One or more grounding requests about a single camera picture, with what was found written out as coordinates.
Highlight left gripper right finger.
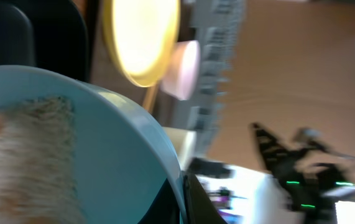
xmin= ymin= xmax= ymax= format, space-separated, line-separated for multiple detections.
xmin=183 ymin=173 xmax=227 ymax=224

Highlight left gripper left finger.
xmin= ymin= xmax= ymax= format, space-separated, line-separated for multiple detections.
xmin=139 ymin=179 xmax=180 ymax=224

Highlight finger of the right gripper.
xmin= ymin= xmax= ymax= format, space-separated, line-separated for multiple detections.
xmin=251 ymin=123 xmax=289 ymax=174

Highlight light blue bowl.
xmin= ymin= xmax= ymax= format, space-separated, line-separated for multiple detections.
xmin=0 ymin=65 xmax=187 ymax=224

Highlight white cup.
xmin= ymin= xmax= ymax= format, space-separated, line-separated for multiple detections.
xmin=164 ymin=127 xmax=196 ymax=170

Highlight wooden chopstick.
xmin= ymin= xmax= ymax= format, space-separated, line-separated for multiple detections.
xmin=142 ymin=83 xmax=159 ymax=113

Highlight pink bowl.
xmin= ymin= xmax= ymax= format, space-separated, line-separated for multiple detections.
xmin=160 ymin=40 xmax=201 ymax=101

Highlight rice and shell leftovers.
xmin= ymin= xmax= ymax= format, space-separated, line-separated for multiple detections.
xmin=0 ymin=96 xmax=86 ymax=224

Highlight yellow plate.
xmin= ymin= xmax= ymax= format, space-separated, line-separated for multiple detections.
xmin=102 ymin=0 xmax=181 ymax=87

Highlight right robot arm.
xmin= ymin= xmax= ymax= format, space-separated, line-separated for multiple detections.
xmin=249 ymin=123 xmax=355 ymax=224

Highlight grey dishwasher rack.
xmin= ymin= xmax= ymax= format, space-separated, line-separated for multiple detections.
xmin=168 ymin=0 xmax=247 ymax=156

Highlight brown serving tray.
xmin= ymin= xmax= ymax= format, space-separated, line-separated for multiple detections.
xmin=89 ymin=1 xmax=184 ymax=126

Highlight black plastic tray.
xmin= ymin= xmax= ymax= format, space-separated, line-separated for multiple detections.
xmin=0 ymin=0 xmax=89 ymax=82

